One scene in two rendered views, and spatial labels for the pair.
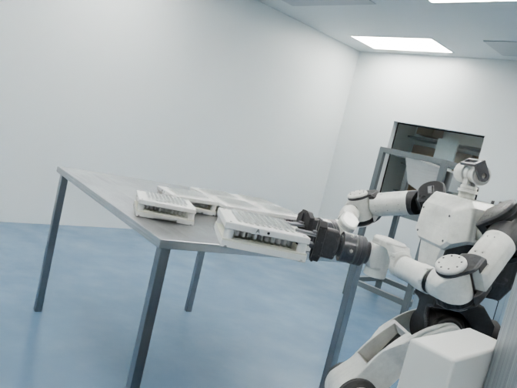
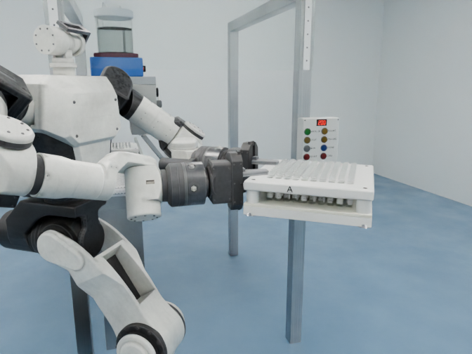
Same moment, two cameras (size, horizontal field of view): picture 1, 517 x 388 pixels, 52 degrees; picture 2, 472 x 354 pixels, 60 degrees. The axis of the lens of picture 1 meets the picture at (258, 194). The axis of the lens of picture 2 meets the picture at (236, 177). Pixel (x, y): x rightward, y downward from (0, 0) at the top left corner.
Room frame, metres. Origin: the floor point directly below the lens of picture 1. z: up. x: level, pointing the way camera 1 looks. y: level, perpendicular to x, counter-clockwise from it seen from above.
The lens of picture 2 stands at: (2.40, 0.24, 1.25)
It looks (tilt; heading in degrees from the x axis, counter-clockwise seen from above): 13 degrees down; 209
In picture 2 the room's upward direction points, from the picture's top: straight up
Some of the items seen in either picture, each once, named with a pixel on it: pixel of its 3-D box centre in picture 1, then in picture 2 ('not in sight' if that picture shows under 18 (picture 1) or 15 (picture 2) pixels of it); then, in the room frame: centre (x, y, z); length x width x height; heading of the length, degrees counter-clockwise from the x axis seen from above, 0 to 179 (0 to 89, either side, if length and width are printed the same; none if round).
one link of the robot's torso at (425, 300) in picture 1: (457, 322); (50, 223); (1.70, -0.73, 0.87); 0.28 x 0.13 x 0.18; 101
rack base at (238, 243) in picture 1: (257, 240); (312, 197); (1.56, -0.03, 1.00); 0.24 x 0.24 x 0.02; 11
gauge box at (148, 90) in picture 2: not in sight; (142, 108); (1.04, -0.96, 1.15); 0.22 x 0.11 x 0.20; 45
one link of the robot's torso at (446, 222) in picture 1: (471, 242); (49, 128); (1.69, -0.70, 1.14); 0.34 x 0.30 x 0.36; 11
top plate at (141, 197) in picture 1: (165, 201); not in sight; (2.29, 0.39, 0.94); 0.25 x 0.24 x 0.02; 107
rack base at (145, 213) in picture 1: (162, 212); not in sight; (2.29, 0.39, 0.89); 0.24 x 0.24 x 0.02; 17
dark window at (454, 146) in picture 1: (429, 168); not in sight; (7.05, -2.13, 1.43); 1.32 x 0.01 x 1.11; 45
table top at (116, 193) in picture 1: (197, 210); not in sight; (2.76, 0.29, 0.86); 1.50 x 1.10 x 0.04; 36
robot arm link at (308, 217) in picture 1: (312, 230); (211, 182); (1.70, -0.20, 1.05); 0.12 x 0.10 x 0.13; 133
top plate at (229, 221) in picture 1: (261, 225); (314, 176); (1.56, -0.03, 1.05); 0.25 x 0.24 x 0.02; 11
